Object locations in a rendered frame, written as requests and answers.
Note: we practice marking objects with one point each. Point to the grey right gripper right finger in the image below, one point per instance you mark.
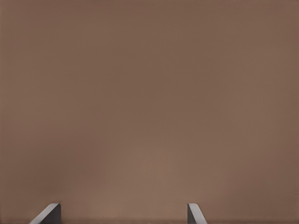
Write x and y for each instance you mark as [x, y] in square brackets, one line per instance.
[194, 215]

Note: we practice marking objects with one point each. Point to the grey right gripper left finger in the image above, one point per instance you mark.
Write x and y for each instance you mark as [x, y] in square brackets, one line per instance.
[51, 214]

